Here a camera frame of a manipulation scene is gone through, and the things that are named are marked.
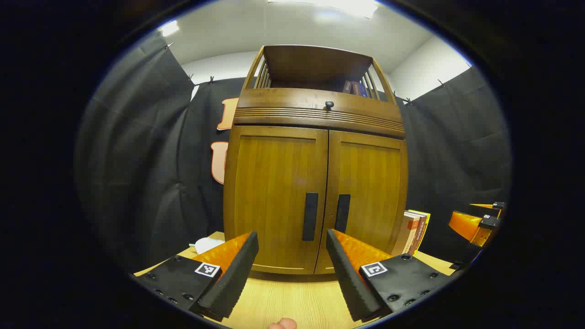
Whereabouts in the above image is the black backdrop cloth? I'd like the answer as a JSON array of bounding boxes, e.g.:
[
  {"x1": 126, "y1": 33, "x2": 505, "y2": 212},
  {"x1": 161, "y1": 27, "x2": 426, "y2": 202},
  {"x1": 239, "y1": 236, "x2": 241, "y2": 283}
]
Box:
[{"x1": 75, "y1": 34, "x2": 511, "y2": 275}]

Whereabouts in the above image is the dark red book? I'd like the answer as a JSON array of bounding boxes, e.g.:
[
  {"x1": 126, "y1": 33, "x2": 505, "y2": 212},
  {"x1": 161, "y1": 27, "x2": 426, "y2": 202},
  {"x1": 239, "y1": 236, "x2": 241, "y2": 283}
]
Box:
[{"x1": 409, "y1": 215, "x2": 428, "y2": 255}]

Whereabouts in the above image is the ceiling light panel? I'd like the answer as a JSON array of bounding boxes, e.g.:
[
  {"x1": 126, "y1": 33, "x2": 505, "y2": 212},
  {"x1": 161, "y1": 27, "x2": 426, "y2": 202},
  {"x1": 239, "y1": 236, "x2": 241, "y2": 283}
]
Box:
[{"x1": 158, "y1": 20, "x2": 180, "y2": 38}]

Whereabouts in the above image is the wooden cabinet drawer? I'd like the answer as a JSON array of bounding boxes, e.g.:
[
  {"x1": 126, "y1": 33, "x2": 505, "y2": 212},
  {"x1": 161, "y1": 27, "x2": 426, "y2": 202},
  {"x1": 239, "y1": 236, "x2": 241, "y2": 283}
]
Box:
[{"x1": 234, "y1": 88, "x2": 406, "y2": 138}]

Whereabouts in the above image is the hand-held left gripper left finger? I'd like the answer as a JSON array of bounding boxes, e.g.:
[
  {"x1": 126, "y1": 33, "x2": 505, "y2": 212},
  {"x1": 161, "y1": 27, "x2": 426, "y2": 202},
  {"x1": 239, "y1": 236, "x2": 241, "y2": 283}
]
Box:
[{"x1": 133, "y1": 231, "x2": 259, "y2": 323}]

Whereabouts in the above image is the wooden shoe cabinet door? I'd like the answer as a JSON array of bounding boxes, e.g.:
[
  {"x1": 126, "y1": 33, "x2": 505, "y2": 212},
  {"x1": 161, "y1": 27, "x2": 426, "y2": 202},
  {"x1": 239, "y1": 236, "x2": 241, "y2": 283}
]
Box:
[
  {"x1": 314, "y1": 130, "x2": 409, "y2": 275},
  {"x1": 228, "y1": 126, "x2": 329, "y2": 275}
]

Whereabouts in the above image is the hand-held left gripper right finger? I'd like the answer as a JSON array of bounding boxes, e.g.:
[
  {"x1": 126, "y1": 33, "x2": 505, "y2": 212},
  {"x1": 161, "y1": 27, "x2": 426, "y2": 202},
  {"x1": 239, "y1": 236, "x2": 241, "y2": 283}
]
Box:
[{"x1": 325, "y1": 228, "x2": 453, "y2": 323}]

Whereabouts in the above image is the black door handle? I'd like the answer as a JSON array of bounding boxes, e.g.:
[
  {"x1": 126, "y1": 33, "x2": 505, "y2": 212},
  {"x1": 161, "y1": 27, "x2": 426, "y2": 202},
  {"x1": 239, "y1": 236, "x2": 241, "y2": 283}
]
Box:
[
  {"x1": 302, "y1": 192, "x2": 319, "y2": 242},
  {"x1": 335, "y1": 194, "x2": 351, "y2": 233}
]

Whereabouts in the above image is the wooden double-door shoe cabinet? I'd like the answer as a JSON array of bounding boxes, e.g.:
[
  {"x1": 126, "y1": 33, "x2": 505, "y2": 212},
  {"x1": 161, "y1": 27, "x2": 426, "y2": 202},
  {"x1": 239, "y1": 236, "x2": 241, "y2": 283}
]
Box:
[{"x1": 223, "y1": 44, "x2": 410, "y2": 276}]

